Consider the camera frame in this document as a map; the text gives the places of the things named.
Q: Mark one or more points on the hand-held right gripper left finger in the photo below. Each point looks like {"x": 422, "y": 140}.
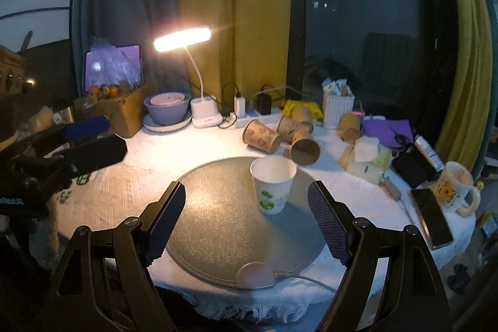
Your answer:
{"x": 168, "y": 223}

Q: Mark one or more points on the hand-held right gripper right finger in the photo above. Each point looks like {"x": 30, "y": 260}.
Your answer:
{"x": 328, "y": 227}

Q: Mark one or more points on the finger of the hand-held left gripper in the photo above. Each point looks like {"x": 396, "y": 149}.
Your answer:
{"x": 97, "y": 153}
{"x": 87, "y": 128}

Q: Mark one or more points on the white paper cup green print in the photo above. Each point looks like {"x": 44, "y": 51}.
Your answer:
{"x": 272, "y": 192}

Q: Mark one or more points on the metal cup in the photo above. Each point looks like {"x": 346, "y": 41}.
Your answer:
{"x": 67, "y": 115}

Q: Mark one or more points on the brown paper cup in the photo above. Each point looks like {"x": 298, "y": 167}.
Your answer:
{"x": 303, "y": 114}
{"x": 348, "y": 126}
{"x": 258, "y": 135}
{"x": 305, "y": 151}
{"x": 288, "y": 128}

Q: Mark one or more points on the cardboard box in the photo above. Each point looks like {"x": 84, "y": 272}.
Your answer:
{"x": 124, "y": 114}

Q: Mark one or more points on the clear bag of oranges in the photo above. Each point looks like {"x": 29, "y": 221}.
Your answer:
{"x": 107, "y": 89}

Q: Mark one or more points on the round grey mat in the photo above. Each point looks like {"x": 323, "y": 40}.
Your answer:
{"x": 218, "y": 207}

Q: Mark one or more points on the pale purple plate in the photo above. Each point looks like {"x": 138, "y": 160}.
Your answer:
{"x": 155, "y": 128}

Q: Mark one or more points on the pale yellow packet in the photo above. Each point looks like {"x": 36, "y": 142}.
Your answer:
{"x": 369, "y": 170}

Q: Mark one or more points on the purple bowl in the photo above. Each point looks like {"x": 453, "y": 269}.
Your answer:
{"x": 167, "y": 113}

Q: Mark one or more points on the pink-rimmed white bowl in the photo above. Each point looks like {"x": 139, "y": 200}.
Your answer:
{"x": 168, "y": 98}

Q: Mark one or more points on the pink round device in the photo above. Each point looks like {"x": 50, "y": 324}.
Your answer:
{"x": 255, "y": 275}

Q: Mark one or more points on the black pouch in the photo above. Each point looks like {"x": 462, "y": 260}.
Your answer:
{"x": 412, "y": 168}

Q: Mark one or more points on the black phone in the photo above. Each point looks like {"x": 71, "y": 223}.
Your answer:
{"x": 434, "y": 219}

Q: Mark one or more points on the purple cloth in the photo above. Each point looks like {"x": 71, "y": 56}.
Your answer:
{"x": 379, "y": 129}

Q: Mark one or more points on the yellow cloth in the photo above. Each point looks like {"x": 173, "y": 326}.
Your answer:
{"x": 317, "y": 112}

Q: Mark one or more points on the white desk lamp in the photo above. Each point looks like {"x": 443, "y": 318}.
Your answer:
{"x": 206, "y": 114}

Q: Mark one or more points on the white woven basket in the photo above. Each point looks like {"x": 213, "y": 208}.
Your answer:
{"x": 337, "y": 110}

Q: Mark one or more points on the white tube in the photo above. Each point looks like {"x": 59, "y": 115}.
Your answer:
{"x": 428, "y": 153}

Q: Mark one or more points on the cream cartoon mug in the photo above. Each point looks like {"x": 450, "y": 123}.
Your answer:
{"x": 453, "y": 188}

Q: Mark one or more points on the white power strip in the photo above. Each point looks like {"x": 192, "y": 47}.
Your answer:
{"x": 249, "y": 120}

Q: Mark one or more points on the white charger plug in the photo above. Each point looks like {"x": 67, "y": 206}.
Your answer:
{"x": 239, "y": 106}

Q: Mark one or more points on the black charger plug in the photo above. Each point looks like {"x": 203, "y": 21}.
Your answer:
{"x": 265, "y": 104}

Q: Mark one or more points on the packets in basket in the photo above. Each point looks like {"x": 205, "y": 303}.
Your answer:
{"x": 336, "y": 86}

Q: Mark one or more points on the black window frame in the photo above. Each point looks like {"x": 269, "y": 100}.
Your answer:
{"x": 295, "y": 5}

